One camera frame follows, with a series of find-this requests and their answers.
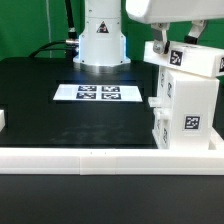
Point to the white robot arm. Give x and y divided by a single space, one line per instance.
102 46

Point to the white cabinet top block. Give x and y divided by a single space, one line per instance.
195 59

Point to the white cabinet door panel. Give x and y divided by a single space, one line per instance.
156 103
166 112

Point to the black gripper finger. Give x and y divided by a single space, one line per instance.
161 43
198 27

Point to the white cabinet body box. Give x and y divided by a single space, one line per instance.
193 107

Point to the white L-shaped boundary fence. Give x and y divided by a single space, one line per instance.
114 161

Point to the white marker base plate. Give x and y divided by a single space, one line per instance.
73 92

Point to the small white block left edge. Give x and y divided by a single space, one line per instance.
2 120

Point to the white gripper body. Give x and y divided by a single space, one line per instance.
168 11

